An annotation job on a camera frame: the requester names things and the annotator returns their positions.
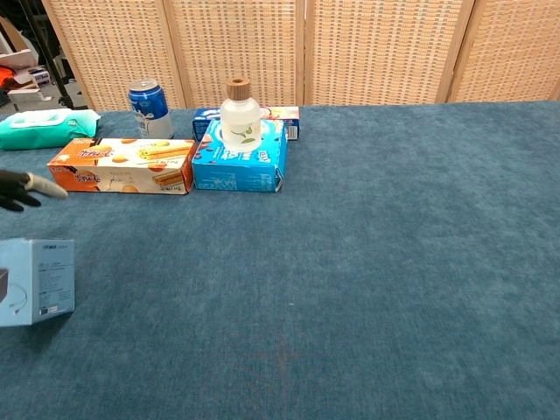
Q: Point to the left robot hand black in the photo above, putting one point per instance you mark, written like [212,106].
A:
[26,186]

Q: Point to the small light blue box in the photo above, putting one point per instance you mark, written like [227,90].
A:
[44,280]

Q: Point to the orange biscuit box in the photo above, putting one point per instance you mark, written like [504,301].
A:
[127,168]

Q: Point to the black tripod stand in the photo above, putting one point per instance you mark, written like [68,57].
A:
[54,65]

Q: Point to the green wet wipes pack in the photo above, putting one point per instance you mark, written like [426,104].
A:
[44,129]

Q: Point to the orange cloth item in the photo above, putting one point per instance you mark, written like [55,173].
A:
[6,76]

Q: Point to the white cardboard box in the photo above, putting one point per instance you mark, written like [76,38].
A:
[19,57]

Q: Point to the blue white drink can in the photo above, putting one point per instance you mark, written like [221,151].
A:
[151,109]

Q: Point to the blue square cookie box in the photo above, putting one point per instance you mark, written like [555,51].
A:
[240,168]

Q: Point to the frosted bottle with wooden cap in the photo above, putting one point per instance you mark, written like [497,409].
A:
[240,118]

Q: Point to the long blue pink cookie box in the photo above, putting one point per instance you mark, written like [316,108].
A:
[289,118]

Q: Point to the blue carpet table mat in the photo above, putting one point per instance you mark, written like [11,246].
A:
[350,262]

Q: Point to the woven wooden folding screen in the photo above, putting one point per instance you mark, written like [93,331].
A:
[350,48]

